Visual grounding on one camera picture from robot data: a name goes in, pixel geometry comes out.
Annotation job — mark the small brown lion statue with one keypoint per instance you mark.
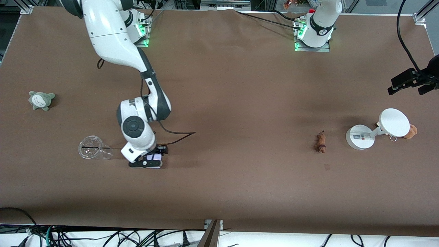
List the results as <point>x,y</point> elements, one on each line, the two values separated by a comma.
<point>321,142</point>

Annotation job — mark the brown table cover sheet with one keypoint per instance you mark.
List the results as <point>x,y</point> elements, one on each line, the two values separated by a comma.
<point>219,85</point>

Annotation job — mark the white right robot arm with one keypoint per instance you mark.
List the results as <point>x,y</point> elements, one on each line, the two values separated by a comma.
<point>109,37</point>

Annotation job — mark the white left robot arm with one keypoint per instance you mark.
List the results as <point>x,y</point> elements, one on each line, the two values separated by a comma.
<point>320,24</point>

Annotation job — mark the aluminium corner bracket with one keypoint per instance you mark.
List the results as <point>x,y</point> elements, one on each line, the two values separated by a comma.
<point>26,9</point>
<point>419,19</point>

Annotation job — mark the white round desk lamp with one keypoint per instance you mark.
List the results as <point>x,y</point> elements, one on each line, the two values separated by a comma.
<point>394,121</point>

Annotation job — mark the silver table edge bracket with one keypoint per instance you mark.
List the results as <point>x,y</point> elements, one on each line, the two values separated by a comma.
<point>207,224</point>

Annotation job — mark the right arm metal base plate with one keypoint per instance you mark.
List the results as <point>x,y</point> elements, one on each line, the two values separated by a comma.
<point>145,43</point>

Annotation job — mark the thin black straw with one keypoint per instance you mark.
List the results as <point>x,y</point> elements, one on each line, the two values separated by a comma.
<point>92,147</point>

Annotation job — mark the grey Totoro plush toy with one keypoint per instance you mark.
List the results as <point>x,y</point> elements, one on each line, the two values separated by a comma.
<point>41,100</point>

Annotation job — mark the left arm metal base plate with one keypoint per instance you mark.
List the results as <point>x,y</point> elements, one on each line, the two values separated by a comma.
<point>324,50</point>

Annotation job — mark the aluminium frame extrusion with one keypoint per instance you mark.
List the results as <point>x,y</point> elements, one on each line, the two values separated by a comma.
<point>430,7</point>

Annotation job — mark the black power plug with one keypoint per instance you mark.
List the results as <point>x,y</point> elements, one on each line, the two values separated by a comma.
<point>185,240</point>

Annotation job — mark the grey metal box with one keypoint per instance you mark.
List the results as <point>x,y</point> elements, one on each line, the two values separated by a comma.
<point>224,5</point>

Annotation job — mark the grey brown support beam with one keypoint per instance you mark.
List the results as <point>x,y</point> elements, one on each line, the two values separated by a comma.
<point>209,238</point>

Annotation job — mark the small orange toy figurine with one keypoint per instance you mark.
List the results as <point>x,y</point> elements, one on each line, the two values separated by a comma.
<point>287,4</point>

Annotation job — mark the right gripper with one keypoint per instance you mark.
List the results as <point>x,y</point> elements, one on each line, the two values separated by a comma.
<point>161,149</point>

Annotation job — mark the clear plastic cup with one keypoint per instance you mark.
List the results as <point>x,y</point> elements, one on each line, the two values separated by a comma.
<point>87,153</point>

